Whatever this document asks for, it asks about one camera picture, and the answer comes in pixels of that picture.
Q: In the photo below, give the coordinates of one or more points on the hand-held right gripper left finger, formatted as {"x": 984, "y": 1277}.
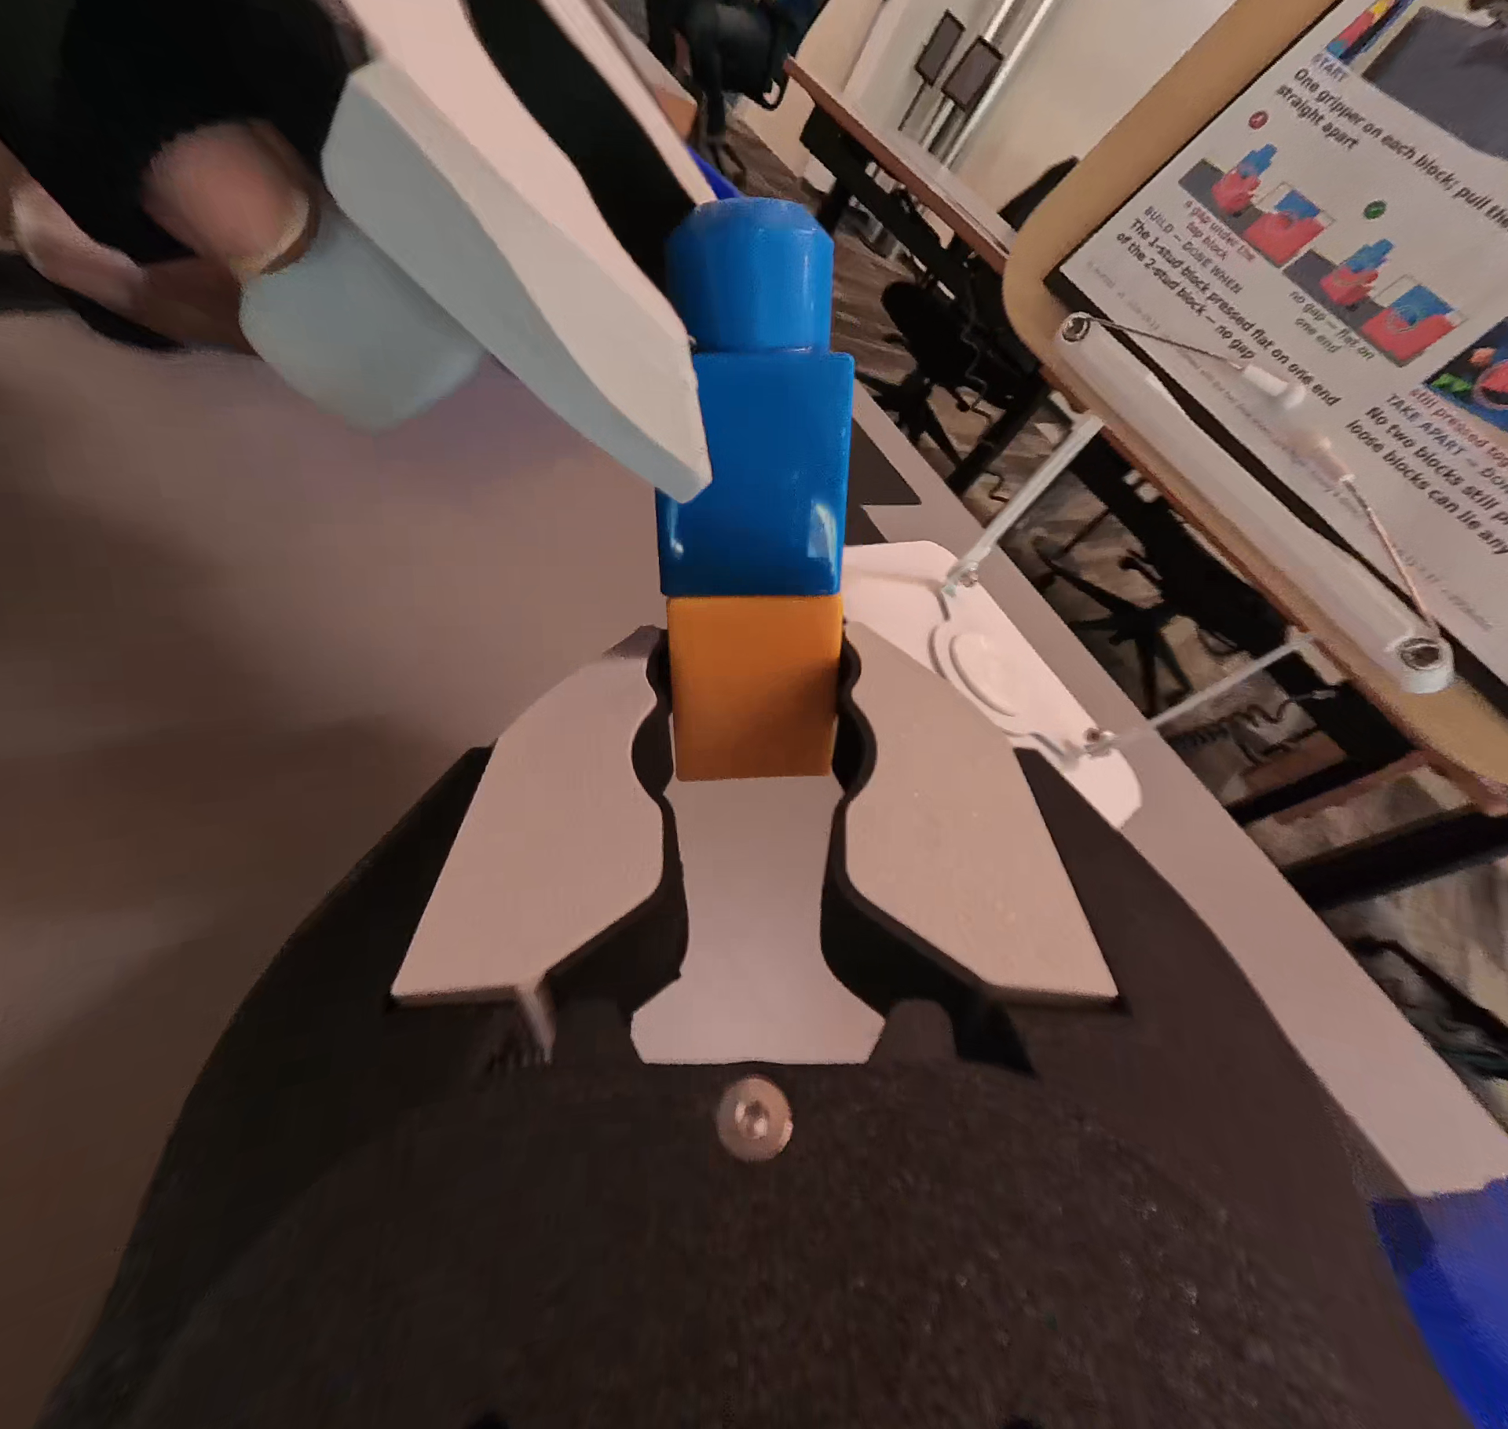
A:
{"x": 554, "y": 863}

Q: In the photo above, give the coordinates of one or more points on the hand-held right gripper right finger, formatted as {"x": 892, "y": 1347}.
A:
{"x": 967, "y": 863}

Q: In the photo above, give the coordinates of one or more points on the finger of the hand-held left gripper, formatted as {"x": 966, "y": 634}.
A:
{"x": 495, "y": 250}
{"x": 554, "y": 85}

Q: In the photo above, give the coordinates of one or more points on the blue plastic bin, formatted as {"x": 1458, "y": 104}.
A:
{"x": 1461, "y": 1310}
{"x": 714, "y": 174}

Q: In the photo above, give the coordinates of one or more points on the yellow two-stud block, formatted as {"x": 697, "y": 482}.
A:
{"x": 755, "y": 686}

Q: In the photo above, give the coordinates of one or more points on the blue one-stud block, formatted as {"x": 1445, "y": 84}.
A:
{"x": 755, "y": 451}

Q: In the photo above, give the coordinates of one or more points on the person's left hand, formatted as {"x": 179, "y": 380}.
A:
{"x": 225, "y": 204}

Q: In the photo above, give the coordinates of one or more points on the black office chair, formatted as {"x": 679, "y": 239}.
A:
{"x": 1120, "y": 604}
{"x": 931, "y": 321}

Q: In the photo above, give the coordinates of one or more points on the white stand with wooden board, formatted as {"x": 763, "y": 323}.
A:
{"x": 1237, "y": 487}

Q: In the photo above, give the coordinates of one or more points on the printed instruction sheet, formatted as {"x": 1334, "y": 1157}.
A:
{"x": 1297, "y": 275}

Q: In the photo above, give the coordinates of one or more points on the wall-mounted tablet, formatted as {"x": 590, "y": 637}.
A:
{"x": 976, "y": 74}
{"x": 939, "y": 48}

